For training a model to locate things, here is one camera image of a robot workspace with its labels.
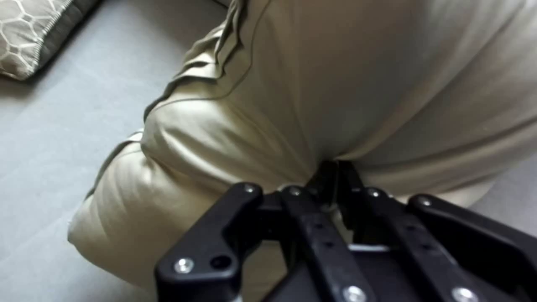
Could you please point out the small cream pillow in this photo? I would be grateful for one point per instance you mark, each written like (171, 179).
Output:
(336, 85)

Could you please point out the beige geometric patterned pillow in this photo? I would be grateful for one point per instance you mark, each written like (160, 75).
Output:
(22, 34)

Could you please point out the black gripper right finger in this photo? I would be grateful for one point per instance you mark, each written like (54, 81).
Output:
(403, 236)

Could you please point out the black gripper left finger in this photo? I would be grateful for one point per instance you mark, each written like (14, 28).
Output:
(202, 263)

